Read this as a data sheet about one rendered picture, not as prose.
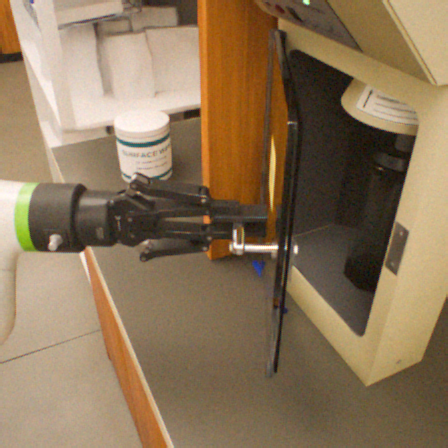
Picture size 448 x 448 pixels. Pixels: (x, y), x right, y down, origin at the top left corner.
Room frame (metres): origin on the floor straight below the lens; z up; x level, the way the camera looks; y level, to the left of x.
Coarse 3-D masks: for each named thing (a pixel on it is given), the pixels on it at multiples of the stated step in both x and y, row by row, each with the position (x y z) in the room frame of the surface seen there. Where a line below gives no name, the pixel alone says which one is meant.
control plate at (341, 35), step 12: (264, 0) 0.66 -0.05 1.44; (276, 0) 0.61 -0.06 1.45; (288, 0) 0.58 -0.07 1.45; (300, 0) 0.54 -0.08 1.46; (312, 0) 0.51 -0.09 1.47; (324, 0) 0.49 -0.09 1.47; (276, 12) 0.65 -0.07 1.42; (288, 12) 0.61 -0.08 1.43; (300, 12) 0.57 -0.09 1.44; (312, 12) 0.54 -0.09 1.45; (324, 12) 0.51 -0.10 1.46; (300, 24) 0.61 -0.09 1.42; (312, 24) 0.57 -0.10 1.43; (324, 24) 0.54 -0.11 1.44; (336, 24) 0.51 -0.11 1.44; (336, 36) 0.54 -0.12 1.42; (348, 36) 0.51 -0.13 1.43
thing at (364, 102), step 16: (352, 80) 0.63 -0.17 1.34; (352, 96) 0.59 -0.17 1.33; (368, 96) 0.57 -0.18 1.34; (384, 96) 0.55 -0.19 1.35; (352, 112) 0.58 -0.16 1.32; (368, 112) 0.56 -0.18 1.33; (384, 112) 0.54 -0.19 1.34; (400, 112) 0.53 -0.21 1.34; (384, 128) 0.53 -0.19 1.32; (400, 128) 0.53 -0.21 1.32; (416, 128) 0.52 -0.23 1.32
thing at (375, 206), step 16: (368, 160) 0.59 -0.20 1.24; (368, 176) 0.60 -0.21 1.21; (400, 176) 0.56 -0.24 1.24; (368, 192) 0.59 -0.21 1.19; (384, 192) 0.57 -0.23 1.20; (400, 192) 0.56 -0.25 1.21; (368, 208) 0.59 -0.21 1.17; (384, 208) 0.57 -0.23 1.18; (368, 224) 0.58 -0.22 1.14; (384, 224) 0.57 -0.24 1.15; (352, 240) 0.61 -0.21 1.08; (368, 240) 0.58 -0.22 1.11; (384, 240) 0.56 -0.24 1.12; (352, 256) 0.60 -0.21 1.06; (368, 256) 0.57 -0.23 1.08; (384, 256) 0.56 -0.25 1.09; (368, 272) 0.57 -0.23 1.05
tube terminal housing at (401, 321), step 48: (288, 48) 0.69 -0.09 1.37; (336, 48) 0.60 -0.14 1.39; (432, 96) 0.46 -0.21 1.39; (432, 144) 0.44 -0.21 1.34; (432, 192) 0.44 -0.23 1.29; (432, 240) 0.45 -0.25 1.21; (288, 288) 0.64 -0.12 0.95; (384, 288) 0.45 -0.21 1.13; (432, 288) 0.47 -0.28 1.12; (336, 336) 0.51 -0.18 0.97; (384, 336) 0.44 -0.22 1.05
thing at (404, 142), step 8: (392, 136) 0.64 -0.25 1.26; (400, 136) 0.60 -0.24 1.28; (408, 136) 0.59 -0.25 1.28; (376, 144) 0.62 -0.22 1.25; (384, 144) 0.61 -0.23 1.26; (392, 144) 0.61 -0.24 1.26; (400, 144) 0.60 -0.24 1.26; (408, 144) 0.59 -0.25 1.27; (376, 152) 0.60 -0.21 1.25; (384, 152) 0.59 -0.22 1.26; (392, 152) 0.59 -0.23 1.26; (400, 152) 0.59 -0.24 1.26; (408, 152) 0.59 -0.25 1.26; (376, 160) 0.59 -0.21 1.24; (384, 160) 0.58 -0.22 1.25; (392, 160) 0.58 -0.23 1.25; (400, 160) 0.57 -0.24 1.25; (408, 160) 0.57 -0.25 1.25; (392, 168) 0.57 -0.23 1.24; (400, 168) 0.57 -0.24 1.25
